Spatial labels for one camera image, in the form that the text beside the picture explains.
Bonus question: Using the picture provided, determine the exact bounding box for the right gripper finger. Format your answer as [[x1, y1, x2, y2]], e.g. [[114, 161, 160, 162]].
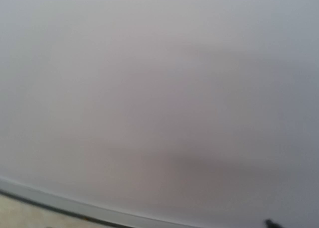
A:
[[264, 219, 283, 228]]

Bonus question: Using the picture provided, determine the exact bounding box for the back aluminium table rail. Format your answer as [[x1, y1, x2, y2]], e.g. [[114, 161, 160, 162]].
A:
[[0, 178, 188, 228]]

